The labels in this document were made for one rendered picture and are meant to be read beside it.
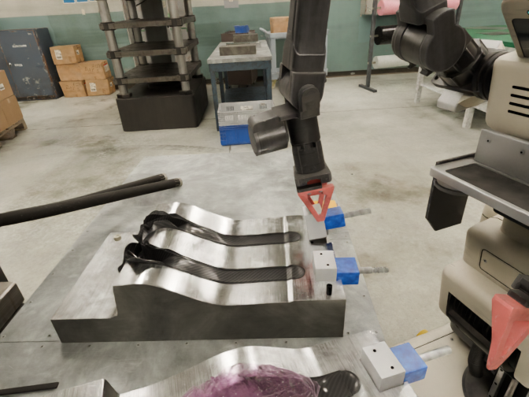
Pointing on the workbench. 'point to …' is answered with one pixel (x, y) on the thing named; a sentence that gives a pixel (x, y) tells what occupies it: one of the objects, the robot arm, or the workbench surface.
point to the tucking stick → (28, 388)
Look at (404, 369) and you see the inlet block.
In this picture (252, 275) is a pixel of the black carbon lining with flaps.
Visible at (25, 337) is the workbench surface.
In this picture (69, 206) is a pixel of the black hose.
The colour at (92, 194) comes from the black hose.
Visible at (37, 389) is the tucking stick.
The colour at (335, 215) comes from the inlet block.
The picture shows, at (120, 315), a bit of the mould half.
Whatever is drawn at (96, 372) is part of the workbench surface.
